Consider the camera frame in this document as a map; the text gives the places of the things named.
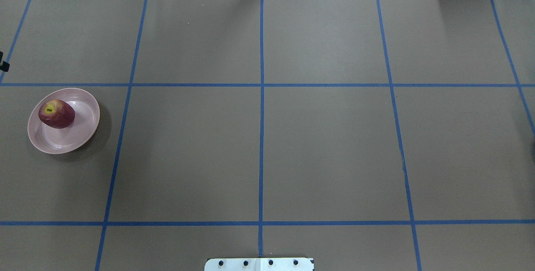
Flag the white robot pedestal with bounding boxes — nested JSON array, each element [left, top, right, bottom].
[[204, 257, 315, 271]]

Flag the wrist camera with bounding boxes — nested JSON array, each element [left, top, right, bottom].
[[0, 51, 10, 72]]

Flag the red apple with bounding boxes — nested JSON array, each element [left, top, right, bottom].
[[38, 98, 75, 129]]

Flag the pink plate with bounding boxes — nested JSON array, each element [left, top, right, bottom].
[[27, 88, 101, 154]]

